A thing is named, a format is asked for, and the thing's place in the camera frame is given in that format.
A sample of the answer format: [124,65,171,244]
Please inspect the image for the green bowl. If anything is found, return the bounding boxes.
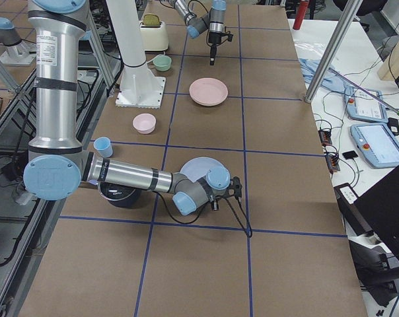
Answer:
[153,54,172,72]

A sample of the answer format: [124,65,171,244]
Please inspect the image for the light blue cup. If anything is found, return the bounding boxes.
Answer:
[93,137,113,158]

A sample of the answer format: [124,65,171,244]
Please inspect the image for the pink bowl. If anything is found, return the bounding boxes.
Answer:
[132,113,157,134]

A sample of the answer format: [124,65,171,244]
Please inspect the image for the blue plate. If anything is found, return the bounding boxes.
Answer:
[180,157,224,182]

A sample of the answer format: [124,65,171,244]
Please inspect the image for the toast slice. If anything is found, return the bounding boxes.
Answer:
[143,13,161,27]

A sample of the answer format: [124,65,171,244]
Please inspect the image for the teach pendant far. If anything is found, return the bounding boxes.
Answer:
[344,86,388,123]

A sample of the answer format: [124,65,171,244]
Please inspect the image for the dark blue saucepan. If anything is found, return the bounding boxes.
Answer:
[97,182,141,208]

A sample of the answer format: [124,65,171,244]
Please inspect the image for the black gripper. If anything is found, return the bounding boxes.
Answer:
[207,31,233,66]
[210,176,242,211]

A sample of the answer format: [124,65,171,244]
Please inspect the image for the white toaster cable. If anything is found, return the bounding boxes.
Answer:
[145,50,167,71]

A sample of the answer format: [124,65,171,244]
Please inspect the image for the aluminium frame post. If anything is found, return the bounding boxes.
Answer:
[305,0,363,103]

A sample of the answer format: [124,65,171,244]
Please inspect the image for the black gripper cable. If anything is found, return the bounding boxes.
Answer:
[186,0,232,47]
[156,184,253,238]

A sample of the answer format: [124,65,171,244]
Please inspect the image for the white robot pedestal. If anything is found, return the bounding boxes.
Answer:
[106,0,166,109]

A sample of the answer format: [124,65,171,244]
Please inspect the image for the pink plate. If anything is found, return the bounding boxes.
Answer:
[189,77,229,106]

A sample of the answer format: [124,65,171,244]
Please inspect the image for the teach pendant near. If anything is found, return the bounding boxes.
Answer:
[349,123,399,168]

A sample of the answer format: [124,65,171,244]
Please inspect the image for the red bottle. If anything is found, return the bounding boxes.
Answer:
[293,0,309,30]

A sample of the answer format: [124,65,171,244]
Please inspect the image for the reacher grabber stick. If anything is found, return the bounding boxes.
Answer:
[328,67,399,116]

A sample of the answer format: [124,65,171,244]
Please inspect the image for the light blue cloth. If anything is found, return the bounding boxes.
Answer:
[299,57,349,95]

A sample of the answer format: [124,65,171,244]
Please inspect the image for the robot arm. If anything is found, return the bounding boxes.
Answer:
[24,1,242,215]
[159,0,233,66]

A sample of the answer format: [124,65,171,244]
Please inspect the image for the cream toaster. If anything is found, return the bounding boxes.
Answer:
[139,18,169,52]

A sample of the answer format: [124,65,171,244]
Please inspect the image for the teach pendant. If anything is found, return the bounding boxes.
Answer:
[349,123,399,168]
[344,86,388,123]

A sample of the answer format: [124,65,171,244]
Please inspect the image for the black laptop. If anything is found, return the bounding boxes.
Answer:
[355,166,399,259]

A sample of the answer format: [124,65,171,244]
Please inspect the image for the glass pot lid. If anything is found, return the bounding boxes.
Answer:
[98,182,141,201]

